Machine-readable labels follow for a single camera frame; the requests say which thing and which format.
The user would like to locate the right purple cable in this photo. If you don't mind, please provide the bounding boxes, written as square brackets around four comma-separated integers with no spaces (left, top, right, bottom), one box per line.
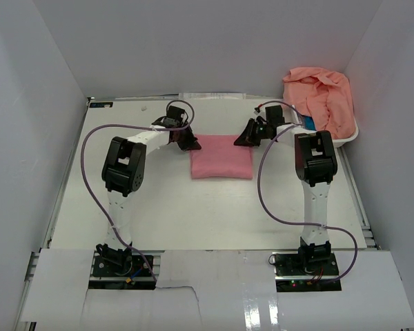
[253,100,359,281]

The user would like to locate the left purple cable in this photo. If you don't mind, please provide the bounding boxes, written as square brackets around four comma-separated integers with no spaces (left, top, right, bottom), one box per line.
[81,99,196,282]

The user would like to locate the black label sticker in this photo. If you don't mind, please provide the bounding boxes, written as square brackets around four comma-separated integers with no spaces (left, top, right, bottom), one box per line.
[89,101,113,108]

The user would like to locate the blue cloth in basket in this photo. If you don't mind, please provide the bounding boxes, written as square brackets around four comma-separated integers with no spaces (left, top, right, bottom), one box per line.
[303,117,316,131]

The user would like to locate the pink t shirt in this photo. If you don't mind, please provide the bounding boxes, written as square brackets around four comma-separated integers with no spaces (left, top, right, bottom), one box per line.
[190,134,253,180]

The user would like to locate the salmon orange t shirt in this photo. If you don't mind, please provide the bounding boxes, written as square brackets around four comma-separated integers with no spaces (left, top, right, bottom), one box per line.
[282,67,355,139]

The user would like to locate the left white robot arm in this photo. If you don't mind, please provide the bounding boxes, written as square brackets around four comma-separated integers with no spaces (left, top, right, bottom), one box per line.
[97,106,201,275]

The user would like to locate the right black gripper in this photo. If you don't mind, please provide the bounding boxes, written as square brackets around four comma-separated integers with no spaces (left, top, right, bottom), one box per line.
[235,119,271,148]

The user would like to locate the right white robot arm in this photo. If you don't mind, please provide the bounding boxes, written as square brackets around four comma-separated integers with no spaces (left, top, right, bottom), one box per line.
[234,101,337,275]

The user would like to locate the white plastic basket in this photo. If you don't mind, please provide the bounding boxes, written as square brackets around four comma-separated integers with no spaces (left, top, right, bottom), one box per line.
[289,105,360,150]

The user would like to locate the purple cable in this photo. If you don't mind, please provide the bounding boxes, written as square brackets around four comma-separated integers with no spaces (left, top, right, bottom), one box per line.
[253,100,359,281]
[81,99,196,282]

